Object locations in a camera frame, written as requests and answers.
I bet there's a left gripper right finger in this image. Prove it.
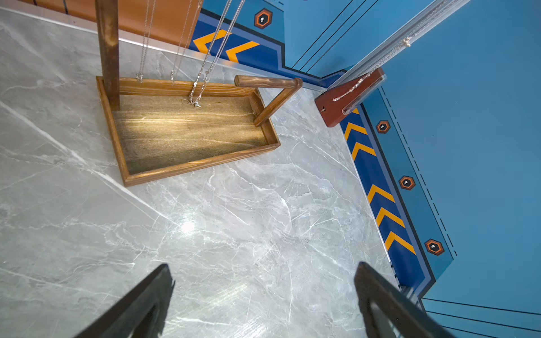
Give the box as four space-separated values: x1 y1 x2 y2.
354 262 452 337

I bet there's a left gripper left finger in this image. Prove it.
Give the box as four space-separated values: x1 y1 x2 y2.
77 263 175 337

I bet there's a wooden jewelry display stand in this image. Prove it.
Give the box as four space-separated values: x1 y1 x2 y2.
95 1 303 187

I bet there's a red corner block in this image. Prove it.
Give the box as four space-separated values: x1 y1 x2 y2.
315 68 386 128

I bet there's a right aluminium corner post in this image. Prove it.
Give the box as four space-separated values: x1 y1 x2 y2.
329 0 470 89

